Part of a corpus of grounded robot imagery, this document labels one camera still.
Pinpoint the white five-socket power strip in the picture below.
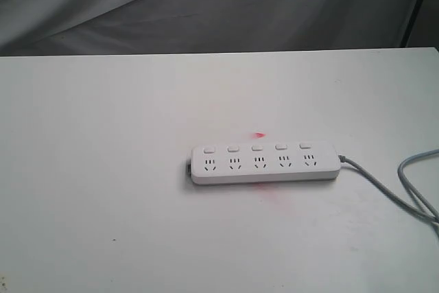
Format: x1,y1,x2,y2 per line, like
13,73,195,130
190,141,341,185

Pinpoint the grey backdrop cloth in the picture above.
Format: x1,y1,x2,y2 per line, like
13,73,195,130
0,0,439,57

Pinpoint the black tripod stand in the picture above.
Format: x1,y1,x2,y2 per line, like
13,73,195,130
399,0,424,48

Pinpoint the grey power cable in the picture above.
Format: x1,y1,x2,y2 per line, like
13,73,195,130
337,148,439,227

